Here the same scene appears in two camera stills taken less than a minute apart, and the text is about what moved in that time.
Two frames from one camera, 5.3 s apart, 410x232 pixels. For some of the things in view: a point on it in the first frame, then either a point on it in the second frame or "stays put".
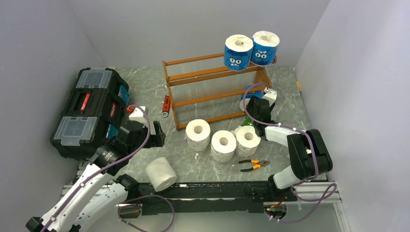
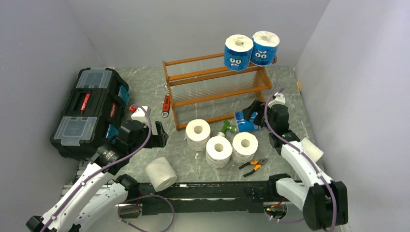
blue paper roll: x=265 y=45 stays put
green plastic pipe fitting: x=247 y=122 → x=226 y=126
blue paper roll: x=238 y=52 stays put
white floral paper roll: x=197 y=134 stays put
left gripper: x=156 y=140 stays put
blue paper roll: x=246 y=97 → x=246 y=125
